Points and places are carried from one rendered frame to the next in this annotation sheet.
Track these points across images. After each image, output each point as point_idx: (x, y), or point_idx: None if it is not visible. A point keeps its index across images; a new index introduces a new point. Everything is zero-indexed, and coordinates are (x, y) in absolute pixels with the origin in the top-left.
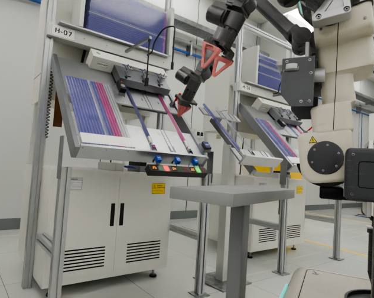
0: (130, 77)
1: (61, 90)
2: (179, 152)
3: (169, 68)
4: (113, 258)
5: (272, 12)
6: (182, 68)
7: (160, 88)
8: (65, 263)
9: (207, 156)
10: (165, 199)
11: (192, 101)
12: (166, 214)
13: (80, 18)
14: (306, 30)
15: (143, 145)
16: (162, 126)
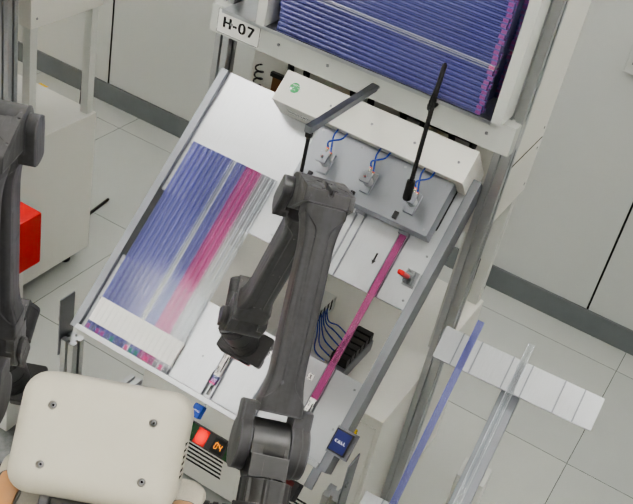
0: (324, 176)
1: (152, 185)
2: (268, 418)
3: (505, 154)
4: (237, 480)
5: (282, 313)
6: (238, 279)
7: (396, 223)
8: None
9: (324, 467)
10: (353, 459)
11: (252, 354)
12: (351, 486)
13: (258, 7)
14: (237, 439)
15: (200, 367)
16: (459, 290)
